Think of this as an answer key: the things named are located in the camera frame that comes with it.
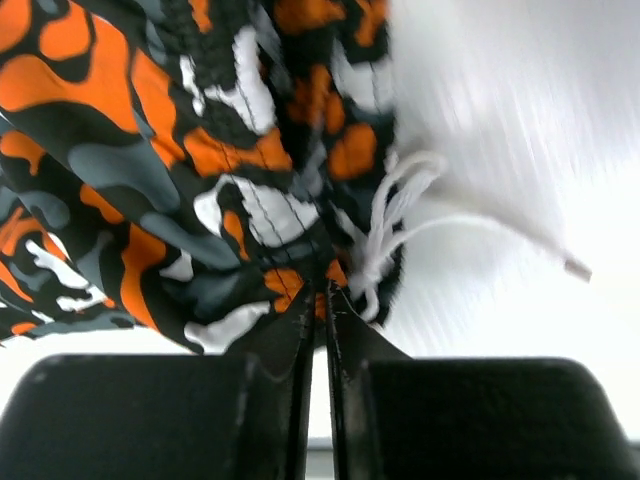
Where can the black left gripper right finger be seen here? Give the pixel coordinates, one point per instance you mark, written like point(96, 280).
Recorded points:
point(395, 417)

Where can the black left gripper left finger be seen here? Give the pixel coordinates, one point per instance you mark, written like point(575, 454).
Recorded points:
point(241, 415)

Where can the camouflage patterned shorts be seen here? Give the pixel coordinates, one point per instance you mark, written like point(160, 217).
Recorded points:
point(190, 167)

